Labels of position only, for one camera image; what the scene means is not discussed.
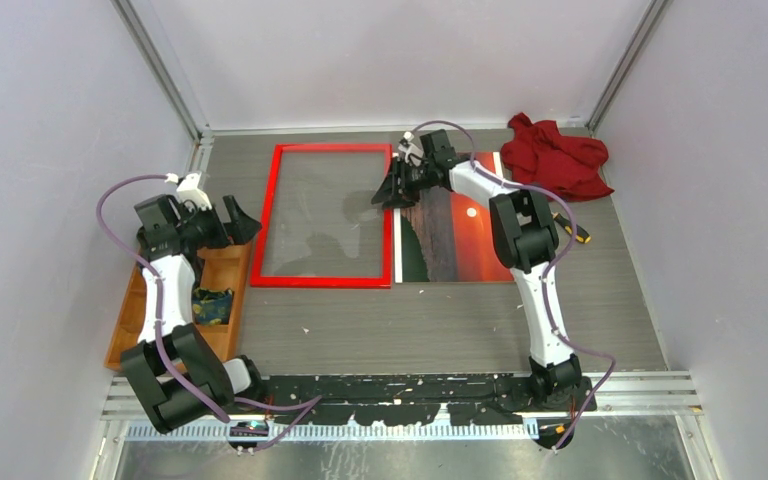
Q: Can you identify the red picture frame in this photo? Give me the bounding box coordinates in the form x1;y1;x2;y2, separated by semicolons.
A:
249;143;393;289

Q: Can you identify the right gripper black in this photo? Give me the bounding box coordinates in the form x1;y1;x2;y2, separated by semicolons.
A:
371;157;434;212

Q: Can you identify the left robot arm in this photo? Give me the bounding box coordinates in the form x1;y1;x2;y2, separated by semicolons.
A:
120;195;267;434

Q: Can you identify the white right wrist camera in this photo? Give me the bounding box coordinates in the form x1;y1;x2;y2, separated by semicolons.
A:
396;131;424;167

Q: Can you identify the blue green item in tray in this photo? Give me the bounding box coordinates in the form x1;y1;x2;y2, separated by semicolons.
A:
192;287;234;326

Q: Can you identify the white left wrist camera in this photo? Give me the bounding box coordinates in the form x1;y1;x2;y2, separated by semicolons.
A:
165;171;213;212

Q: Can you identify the wooden compartment tray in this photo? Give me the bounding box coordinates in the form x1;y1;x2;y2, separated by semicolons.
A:
104;245;252;372

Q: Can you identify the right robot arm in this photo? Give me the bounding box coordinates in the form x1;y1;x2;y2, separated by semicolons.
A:
371;130;583;411

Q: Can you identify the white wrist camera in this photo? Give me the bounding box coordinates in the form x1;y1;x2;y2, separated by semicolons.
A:
396;131;424;167
165;171;213;212

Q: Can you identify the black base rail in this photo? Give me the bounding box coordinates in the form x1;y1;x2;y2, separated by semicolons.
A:
254;373;593;427

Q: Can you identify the clear glass pane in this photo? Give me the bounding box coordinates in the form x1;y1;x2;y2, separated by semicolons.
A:
262;153;387;277

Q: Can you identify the sunset photo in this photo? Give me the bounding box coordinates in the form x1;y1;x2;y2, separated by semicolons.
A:
394;187;513;283

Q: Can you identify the red cloth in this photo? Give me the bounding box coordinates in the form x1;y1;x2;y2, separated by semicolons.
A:
500;113;614;202

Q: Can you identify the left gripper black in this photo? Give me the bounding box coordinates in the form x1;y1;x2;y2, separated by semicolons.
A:
177;196;261;251

